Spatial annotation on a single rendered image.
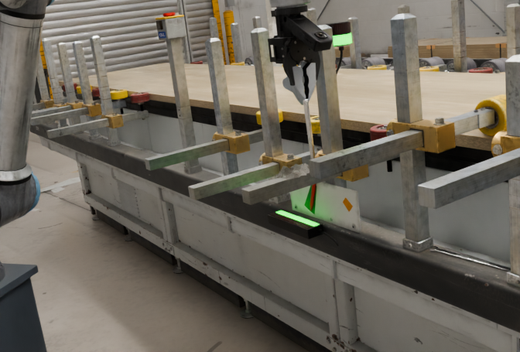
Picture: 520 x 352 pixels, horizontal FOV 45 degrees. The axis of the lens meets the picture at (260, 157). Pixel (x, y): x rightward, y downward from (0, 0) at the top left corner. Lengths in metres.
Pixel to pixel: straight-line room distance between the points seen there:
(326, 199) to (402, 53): 0.44
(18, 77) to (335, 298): 1.13
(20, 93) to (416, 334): 1.25
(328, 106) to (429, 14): 8.68
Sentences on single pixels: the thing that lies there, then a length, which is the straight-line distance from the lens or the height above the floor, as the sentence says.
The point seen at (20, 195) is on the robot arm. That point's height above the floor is 0.79.
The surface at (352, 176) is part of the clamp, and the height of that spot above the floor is 0.84.
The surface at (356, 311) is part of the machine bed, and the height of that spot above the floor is 0.27.
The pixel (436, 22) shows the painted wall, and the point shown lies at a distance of 10.03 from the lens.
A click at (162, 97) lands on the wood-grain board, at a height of 0.89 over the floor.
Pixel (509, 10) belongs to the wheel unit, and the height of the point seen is 1.10.
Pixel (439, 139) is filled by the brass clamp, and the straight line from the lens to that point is 1.22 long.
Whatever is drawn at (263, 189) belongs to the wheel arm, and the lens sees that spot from 1.32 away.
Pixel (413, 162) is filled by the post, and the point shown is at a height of 0.89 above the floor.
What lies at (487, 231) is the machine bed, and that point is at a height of 0.68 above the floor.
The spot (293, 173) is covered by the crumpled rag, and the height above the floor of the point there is 0.87.
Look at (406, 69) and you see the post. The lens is 1.25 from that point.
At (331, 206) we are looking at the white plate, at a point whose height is 0.74.
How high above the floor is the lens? 1.24
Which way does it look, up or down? 14 degrees down
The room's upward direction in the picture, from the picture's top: 7 degrees counter-clockwise
